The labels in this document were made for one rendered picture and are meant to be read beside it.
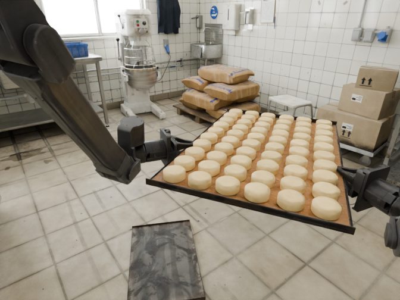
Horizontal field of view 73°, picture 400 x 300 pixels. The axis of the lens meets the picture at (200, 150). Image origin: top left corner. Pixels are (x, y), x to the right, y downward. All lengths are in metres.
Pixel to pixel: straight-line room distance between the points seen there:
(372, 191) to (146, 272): 1.34
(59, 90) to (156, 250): 1.50
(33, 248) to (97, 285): 0.56
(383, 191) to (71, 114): 0.59
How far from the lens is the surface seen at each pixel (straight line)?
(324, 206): 0.54
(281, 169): 0.68
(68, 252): 2.00
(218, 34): 4.76
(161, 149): 0.72
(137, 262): 1.78
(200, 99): 3.56
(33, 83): 0.42
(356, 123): 2.98
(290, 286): 1.74
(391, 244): 0.59
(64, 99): 0.45
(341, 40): 3.50
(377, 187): 0.66
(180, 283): 1.66
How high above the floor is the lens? 1.33
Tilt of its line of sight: 26 degrees down
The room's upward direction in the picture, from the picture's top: straight up
